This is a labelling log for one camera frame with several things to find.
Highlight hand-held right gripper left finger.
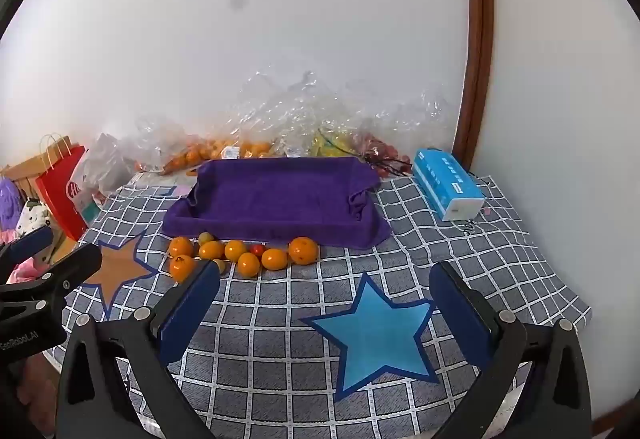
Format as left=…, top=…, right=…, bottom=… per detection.
left=54, top=260, right=222, bottom=439

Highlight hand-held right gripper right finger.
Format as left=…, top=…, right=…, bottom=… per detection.
left=429, top=261, right=593, bottom=439

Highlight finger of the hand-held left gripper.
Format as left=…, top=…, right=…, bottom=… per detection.
left=0, top=243, right=103, bottom=305
left=0, top=225, right=55, bottom=270

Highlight mandarin with green stem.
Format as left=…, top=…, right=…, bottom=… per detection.
left=170, top=255, right=197, bottom=283

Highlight purple towel-lined tray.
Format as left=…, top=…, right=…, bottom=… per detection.
left=160, top=156, right=392, bottom=250

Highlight white spotted cloth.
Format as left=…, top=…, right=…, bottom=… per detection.
left=15, top=199, right=53, bottom=240

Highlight pink cloth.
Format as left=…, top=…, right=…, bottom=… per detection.
left=0, top=229, right=51, bottom=285

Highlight purple plush toy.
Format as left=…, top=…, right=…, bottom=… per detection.
left=0, top=179, right=23, bottom=232

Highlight red paper bag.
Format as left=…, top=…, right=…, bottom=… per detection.
left=35, top=134, right=101, bottom=242

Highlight brown kraft paper bag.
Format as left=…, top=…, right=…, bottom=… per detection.
left=0, top=135, right=73, bottom=192

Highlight grey checkered star blanket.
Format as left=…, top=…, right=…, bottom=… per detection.
left=42, top=171, right=593, bottom=439

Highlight white plastic bag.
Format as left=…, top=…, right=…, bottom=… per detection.
left=70, top=133, right=138, bottom=207

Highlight blue tissue pack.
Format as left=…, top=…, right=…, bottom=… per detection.
left=411, top=147, right=486, bottom=223

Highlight clear bag of mandarins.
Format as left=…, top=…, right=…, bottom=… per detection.
left=132, top=116, right=236, bottom=176
left=220, top=69, right=321, bottom=160

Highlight dark vine stems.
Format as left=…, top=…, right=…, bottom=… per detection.
left=365, top=151, right=416, bottom=177

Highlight clear bag of red fruit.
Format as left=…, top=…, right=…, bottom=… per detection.
left=350, top=89, right=456, bottom=177

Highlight clear bag of yellow fruit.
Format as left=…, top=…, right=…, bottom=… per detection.
left=300, top=84, right=371, bottom=158

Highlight brown wooden door frame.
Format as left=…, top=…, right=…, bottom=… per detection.
left=452, top=0, right=496, bottom=164

